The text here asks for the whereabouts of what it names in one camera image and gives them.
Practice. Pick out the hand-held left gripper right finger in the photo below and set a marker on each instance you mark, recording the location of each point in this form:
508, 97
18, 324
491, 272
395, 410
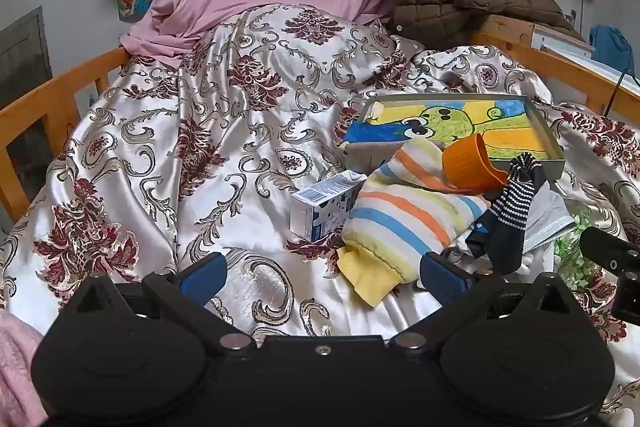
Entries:
442, 279

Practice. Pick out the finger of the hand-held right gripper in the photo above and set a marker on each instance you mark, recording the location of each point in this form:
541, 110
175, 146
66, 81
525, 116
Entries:
630, 297
612, 252

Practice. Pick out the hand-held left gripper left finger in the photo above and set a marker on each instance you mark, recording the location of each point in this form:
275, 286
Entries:
202, 279

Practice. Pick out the white face mask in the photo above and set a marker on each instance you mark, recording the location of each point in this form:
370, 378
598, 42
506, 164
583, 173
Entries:
547, 219

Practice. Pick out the yellow striped towel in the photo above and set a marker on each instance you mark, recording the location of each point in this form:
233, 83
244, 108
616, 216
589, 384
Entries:
400, 217

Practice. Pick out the dark striped sock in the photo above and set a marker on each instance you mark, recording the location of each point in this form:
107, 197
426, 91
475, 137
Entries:
510, 212

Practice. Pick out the orange ribbed cup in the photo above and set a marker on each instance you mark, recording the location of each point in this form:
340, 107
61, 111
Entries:
470, 167

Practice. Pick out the green artificial plant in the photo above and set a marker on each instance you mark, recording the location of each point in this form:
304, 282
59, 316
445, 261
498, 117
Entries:
570, 257

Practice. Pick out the floral patterned satin blanket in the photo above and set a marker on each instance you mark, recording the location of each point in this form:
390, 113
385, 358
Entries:
200, 147

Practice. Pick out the white and blue carton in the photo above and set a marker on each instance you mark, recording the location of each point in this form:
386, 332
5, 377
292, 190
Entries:
320, 212

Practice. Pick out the pink fuzzy cloth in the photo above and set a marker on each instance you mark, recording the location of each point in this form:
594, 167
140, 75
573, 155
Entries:
17, 367

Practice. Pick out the blue hanging garment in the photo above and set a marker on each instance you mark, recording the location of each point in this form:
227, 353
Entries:
610, 44

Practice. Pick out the white cabinet panel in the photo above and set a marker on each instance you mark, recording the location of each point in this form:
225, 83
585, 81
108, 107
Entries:
555, 38

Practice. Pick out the grey framed panel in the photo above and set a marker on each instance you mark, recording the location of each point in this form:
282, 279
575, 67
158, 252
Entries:
22, 47

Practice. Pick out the wooden bed frame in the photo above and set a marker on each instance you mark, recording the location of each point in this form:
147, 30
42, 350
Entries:
50, 82

